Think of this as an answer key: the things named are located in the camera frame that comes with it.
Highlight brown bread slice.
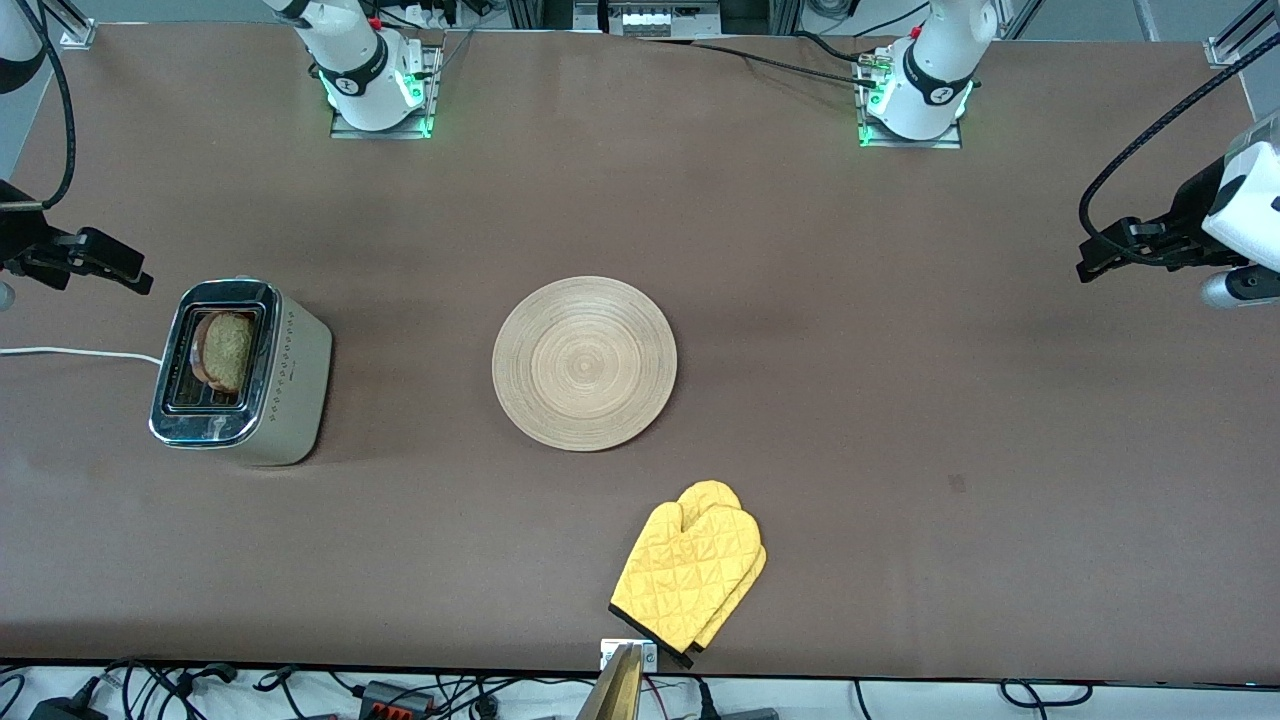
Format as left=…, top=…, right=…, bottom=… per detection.
left=190, top=311, right=255, bottom=394

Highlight round wooden plate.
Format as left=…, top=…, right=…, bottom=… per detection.
left=492, top=276, right=678, bottom=453

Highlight beige chrome two-slot toaster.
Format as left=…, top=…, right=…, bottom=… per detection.
left=148, top=275, right=334, bottom=468

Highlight yellow quilted oven mitt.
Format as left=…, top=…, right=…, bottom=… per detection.
left=609, top=500, right=765, bottom=669
left=678, top=480, right=768, bottom=656

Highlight white power strip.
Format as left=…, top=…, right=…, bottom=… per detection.
left=605, top=3, right=721, bottom=39

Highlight red and black connector block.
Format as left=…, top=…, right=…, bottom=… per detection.
left=360, top=682, right=433, bottom=719

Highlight gold aluminium profile bar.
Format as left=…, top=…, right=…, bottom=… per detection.
left=577, top=643, right=643, bottom=720

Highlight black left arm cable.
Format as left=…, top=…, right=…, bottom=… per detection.
left=1078, top=35, right=1280, bottom=266

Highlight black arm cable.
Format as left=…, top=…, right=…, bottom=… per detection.
left=1078, top=35, right=1280, bottom=266
left=0, top=0, right=78, bottom=211

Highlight white toaster power cord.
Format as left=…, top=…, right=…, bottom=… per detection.
left=0, top=346, right=163, bottom=366

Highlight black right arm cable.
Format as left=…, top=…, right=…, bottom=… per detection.
left=0, top=0, right=78, bottom=211

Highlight aluminium corner bracket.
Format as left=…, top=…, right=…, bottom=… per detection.
left=42, top=0, right=97, bottom=49
left=1205, top=0, right=1280, bottom=69

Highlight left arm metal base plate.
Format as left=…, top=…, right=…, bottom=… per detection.
left=858, top=50, right=963, bottom=149

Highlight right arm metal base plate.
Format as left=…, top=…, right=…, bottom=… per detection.
left=330, top=45, right=443, bottom=141

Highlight short black table cable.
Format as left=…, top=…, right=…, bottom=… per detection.
left=793, top=30, right=873, bottom=65

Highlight long black table cable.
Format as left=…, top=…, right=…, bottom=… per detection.
left=640, top=38, right=881, bottom=87

